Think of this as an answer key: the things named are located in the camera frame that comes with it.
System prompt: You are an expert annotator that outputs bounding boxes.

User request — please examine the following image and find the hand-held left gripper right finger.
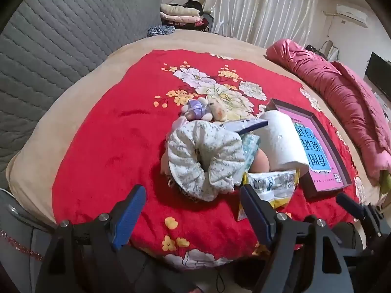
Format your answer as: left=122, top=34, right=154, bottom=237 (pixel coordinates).
left=240, top=185, right=355, bottom=293

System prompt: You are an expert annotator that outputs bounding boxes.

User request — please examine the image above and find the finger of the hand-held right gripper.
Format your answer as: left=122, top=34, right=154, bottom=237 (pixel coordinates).
left=336, top=192, right=365, bottom=219

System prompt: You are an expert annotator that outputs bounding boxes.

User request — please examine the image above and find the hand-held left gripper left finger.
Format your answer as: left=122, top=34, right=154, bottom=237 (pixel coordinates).
left=35, top=185, right=147, bottom=293

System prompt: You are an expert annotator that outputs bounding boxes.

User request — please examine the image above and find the brown box with pink inside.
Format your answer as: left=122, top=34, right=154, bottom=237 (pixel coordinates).
left=265, top=98, right=353, bottom=199

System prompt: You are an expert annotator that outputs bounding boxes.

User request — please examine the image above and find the white yellow packet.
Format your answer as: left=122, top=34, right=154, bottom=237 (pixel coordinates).
left=238, top=169, right=300, bottom=222

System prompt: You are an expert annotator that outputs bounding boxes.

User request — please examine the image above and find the beige makeup sponge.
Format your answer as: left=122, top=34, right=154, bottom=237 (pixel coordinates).
left=249, top=151, right=271, bottom=174

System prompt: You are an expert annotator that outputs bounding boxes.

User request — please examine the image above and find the teal white tissue pack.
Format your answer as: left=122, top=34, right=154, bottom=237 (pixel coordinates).
left=243, top=134, right=261, bottom=171

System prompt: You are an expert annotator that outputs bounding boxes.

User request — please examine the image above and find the white toilet paper roll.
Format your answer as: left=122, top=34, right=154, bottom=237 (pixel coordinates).
left=255, top=110, right=310, bottom=176

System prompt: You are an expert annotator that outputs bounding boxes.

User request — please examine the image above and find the white floral scrunchie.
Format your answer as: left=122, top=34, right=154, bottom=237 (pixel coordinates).
left=166, top=119, right=246, bottom=202

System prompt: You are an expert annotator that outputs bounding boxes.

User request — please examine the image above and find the blue white wipes packet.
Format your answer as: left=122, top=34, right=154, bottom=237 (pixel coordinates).
left=220, top=120, right=269, bottom=135

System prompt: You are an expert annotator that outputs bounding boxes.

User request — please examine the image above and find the plush toy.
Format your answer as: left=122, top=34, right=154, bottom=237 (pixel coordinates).
left=181, top=98, right=228, bottom=122

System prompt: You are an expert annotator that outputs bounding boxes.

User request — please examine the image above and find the green cloth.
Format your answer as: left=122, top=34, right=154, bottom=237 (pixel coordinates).
left=380, top=171, right=391, bottom=194

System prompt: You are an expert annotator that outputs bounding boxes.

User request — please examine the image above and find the red floral blanket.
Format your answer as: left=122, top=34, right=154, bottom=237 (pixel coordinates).
left=52, top=49, right=367, bottom=272

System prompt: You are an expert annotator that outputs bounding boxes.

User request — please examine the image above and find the dark clothing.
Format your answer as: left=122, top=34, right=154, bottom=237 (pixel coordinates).
left=128, top=223, right=364, bottom=293

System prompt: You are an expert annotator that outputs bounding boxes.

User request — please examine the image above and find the pink quilt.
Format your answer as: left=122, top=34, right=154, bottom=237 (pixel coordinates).
left=266, top=39, right=391, bottom=187

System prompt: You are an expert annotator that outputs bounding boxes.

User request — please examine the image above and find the black television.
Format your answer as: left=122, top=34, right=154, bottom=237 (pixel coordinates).
left=364, top=52, right=391, bottom=95

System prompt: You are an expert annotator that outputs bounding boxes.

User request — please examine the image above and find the blue patterned cloth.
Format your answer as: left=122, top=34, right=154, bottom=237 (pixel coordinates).
left=147, top=25, right=176, bottom=37

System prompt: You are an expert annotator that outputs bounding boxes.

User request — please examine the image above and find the beige bed sheet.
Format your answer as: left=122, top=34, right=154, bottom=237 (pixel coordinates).
left=6, top=29, right=382, bottom=220

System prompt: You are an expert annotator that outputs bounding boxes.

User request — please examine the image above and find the white air conditioner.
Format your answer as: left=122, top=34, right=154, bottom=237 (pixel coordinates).
left=336, top=4, right=367, bottom=25

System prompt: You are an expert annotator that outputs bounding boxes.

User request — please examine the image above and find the grey quilted headboard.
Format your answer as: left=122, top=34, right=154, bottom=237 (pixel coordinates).
left=0, top=0, right=162, bottom=187

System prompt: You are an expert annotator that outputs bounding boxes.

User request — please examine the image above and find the cream folded garment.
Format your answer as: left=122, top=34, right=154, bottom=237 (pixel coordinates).
left=160, top=3, right=200, bottom=17

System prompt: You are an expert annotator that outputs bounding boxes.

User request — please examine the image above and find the white curtain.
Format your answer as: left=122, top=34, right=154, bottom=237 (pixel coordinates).
left=203, top=0, right=321, bottom=48

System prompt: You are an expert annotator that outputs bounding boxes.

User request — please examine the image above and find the red bead string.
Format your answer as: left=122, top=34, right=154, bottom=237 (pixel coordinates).
left=0, top=229, right=45, bottom=261

